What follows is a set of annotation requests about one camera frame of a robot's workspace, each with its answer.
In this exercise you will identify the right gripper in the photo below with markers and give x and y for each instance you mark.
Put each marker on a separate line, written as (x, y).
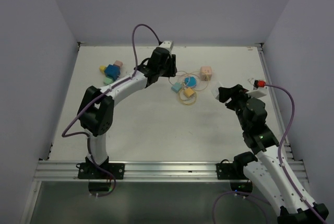
(236, 92)

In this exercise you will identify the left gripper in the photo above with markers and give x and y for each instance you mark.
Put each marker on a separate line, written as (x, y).
(172, 70)

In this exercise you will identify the white cube socket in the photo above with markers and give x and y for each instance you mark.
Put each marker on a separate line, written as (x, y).
(215, 92)

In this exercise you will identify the pink cube socket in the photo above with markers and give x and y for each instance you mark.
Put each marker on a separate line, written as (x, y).
(205, 73)

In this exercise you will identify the teal plug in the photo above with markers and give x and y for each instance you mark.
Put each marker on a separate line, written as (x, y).
(176, 87)

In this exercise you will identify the light blue plug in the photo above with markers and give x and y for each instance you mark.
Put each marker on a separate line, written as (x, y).
(190, 82)

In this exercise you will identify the yellow plug with cable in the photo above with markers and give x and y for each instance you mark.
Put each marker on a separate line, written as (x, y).
(188, 92)

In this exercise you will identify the dark blue cube socket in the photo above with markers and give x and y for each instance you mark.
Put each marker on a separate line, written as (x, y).
(113, 71)

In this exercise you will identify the green plug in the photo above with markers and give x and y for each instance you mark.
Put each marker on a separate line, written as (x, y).
(108, 81)

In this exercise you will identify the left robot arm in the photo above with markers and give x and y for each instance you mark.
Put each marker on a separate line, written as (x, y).
(97, 106)

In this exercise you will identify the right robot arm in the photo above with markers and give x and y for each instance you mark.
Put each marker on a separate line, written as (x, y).
(265, 164)

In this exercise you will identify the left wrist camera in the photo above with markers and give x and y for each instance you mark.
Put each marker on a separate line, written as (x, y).
(167, 45)

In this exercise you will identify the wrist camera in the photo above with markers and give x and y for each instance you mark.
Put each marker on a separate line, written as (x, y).
(259, 89)
(167, 45)

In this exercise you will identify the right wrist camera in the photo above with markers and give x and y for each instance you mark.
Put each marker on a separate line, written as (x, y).
(259, 89)

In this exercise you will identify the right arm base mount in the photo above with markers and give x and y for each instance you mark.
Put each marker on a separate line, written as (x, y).
(234, 170)

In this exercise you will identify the aluminium right rail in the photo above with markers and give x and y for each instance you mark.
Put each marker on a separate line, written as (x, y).
(274, 119)

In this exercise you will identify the aluminium rail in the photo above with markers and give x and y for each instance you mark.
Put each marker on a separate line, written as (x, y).
(127, 171)
(274, 119)

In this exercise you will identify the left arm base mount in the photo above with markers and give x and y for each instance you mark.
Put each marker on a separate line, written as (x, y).
(89, 171)

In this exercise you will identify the aluminium front rail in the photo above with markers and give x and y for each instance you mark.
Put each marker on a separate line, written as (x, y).
(127, 171)

